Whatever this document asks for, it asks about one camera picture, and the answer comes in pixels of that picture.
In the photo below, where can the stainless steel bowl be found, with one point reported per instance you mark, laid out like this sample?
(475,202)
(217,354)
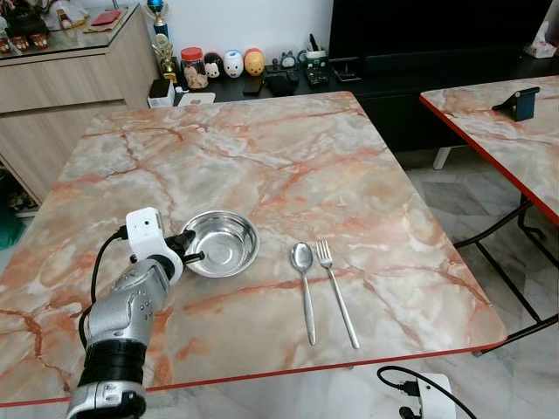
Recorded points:
(223,244)

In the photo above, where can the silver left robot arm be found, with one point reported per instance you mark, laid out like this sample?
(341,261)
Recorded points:
(131,305)

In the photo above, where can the stainless steel spoon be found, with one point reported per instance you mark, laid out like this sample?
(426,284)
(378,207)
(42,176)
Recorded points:
(301,255)

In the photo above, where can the stainless steel fork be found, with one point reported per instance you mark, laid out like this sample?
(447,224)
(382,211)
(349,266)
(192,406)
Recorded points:
(335,284)

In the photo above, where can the small white box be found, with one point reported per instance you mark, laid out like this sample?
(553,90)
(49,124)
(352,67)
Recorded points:
(161,94)

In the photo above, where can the red lid snack jar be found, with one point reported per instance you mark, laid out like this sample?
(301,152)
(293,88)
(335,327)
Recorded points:
(193,72)

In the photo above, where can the black round figurine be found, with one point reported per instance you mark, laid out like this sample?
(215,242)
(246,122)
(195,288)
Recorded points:
(213,67)

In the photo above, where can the marble pattern folding table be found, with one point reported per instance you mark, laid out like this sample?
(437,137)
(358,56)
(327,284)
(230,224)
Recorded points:
(349,175)
(507,144)

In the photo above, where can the white round figurine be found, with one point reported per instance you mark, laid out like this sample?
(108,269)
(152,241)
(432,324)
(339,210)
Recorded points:
(233,65)

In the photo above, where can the light wooden cabinet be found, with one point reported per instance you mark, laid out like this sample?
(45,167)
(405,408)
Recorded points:
(61,105)

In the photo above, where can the black flat box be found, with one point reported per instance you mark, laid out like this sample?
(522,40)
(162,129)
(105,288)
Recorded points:
(282,83)

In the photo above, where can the golden trophy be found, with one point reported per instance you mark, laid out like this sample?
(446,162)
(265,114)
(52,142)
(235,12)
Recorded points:
(164,57)

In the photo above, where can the yellow round figurine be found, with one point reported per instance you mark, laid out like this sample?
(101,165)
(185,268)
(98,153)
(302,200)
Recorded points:
(254,63)

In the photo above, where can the small grey figurine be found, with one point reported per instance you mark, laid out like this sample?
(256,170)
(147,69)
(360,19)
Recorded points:
(287,62)

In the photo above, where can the black remote control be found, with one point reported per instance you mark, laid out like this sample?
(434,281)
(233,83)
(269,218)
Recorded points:
(317,76)

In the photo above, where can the green mug with pens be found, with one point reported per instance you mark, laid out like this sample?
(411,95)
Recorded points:
(315,59)

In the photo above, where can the dark blue box device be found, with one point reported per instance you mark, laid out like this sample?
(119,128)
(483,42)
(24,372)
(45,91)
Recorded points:
(524,105)

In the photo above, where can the blue globe trophy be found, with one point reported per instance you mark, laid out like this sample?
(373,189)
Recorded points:
(157,10)

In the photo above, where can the flat red item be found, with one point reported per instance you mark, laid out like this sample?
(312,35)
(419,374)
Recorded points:
(106,17)

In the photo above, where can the white tissue box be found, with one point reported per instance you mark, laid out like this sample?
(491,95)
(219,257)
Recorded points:
(543,45)

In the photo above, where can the black TV console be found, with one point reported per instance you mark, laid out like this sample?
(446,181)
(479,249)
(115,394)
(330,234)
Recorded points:
(410,105)

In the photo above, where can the black television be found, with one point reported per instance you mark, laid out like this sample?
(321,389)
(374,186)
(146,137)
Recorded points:
(437,26)

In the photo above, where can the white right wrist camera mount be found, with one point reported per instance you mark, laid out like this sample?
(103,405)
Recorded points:
(437,397)

